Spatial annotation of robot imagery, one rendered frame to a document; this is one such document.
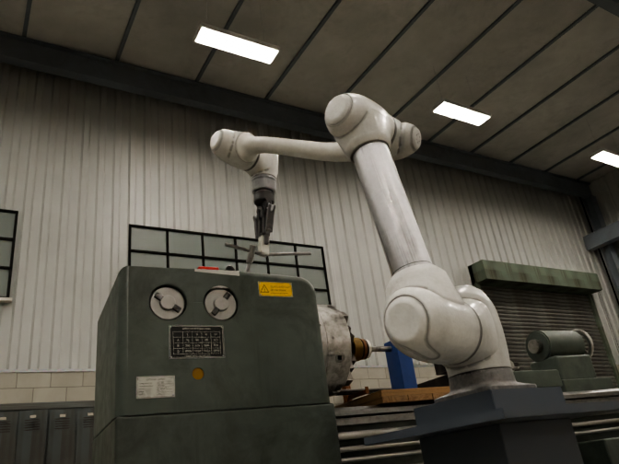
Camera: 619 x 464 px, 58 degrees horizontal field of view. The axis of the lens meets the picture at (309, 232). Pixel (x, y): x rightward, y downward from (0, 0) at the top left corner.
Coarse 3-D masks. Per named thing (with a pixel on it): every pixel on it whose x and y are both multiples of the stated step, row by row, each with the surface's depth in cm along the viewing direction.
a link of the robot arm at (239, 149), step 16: (224, 144) 186; (240, 144) 187; (256, 144) 184; (272, 144) 183; (288, 144) 182; (304, 144) 182; (320, 144) 181; (336, 144) 179; (224, 160) 192; (240, 160) 190; (336, 160) 180
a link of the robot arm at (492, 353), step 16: (464, 288) 139; (480, 304) 135; (480, 320) 129; (496, 320) 136; (496, 336) 133; (480, 352) 129; (496, 352) 132; (448, 368) 136; (464, 368) 132; (480, 368) 130
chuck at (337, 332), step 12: (324, 312) 186; (336, 312) 189; (324, 324) 181; (336, 324) 183; (336, 336) 181; (348, 336) 183; (336, 348) 179; (348, 348) 181; (348, 360) 181; (336, 372) 179; (348, 372) 182; (336, 384) 182
